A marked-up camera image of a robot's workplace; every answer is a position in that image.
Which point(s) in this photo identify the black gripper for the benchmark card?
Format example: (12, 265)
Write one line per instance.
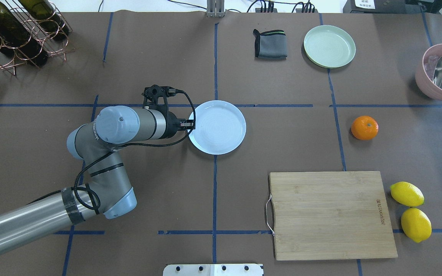
(172, 125)

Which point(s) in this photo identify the light blue plate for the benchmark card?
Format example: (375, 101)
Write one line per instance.
(220, 127)

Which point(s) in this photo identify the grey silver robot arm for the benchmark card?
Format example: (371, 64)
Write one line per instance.
(109, 191)

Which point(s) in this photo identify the pale green plate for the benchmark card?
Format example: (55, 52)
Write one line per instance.
(329, 46)

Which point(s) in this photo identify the folded grey cloth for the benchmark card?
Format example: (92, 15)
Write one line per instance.
(271, 44)

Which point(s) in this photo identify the bamboo cutting board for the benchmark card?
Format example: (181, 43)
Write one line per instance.
(330, 216)

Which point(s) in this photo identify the dark green wine bottle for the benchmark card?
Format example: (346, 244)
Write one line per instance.
(47, 17)
(16, 36)

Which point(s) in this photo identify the orange mandarin fruit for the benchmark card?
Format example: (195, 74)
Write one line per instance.
(364, 128)

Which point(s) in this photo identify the lower yellow lemon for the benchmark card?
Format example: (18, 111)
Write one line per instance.
(407, 194)

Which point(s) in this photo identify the yellow lemon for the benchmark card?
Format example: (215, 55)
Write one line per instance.
(416, 224)
(407, 194)

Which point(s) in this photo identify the upper yellow lemon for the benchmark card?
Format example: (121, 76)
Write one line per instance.
(416, 224)

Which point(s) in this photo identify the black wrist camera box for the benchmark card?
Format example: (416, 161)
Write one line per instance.
(155, 98)

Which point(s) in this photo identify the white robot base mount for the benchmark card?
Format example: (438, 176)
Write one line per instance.
(243, 269)

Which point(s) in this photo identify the copper wire bottle rack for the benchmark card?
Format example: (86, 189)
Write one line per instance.
(31, 32)

